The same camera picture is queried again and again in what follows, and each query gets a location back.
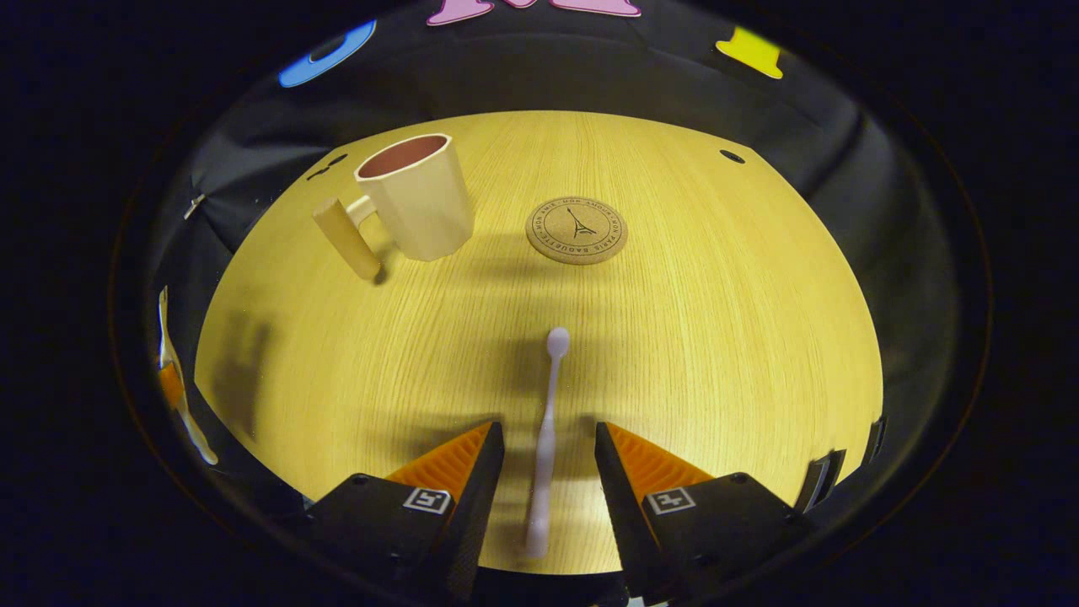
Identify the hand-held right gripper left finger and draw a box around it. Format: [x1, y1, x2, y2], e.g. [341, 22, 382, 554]
[303, 421, 507, 604]

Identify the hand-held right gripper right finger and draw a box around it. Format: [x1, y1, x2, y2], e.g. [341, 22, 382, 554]
[594, 421, 817, 604]

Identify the wooden desktop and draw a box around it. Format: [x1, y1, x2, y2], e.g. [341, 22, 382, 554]
[194, 110, 884, 576]

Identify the cream cup with handle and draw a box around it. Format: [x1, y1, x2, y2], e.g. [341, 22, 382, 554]
[313, 133, 475, 282]

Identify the pale lilac toothbrush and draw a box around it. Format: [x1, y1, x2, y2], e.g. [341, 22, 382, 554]
[524, 327, 572, 559]

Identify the round cork coaster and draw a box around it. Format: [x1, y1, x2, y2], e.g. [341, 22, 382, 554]
[525, 196, 629, 266]

